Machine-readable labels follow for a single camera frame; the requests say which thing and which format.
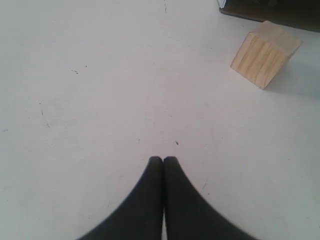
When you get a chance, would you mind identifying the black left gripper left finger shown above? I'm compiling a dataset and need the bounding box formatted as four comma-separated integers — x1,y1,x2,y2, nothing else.
81,156,164,240

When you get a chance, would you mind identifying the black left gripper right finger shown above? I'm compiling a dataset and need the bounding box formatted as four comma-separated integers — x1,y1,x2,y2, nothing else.
163,156,254,240

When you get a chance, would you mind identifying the blue printed cardboard box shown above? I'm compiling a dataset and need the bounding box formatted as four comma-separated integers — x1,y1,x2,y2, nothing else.
218,0,320,33

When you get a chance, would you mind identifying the light wooden cube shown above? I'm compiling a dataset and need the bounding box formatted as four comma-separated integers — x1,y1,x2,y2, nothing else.
230,21,303,89

